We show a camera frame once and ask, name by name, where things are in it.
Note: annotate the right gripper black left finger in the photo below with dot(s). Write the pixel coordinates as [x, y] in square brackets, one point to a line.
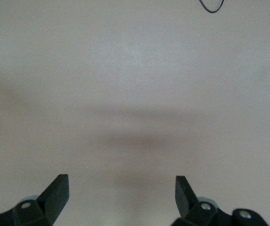
[52, 197]

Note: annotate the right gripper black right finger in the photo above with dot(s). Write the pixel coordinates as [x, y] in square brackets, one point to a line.
[186, 202]

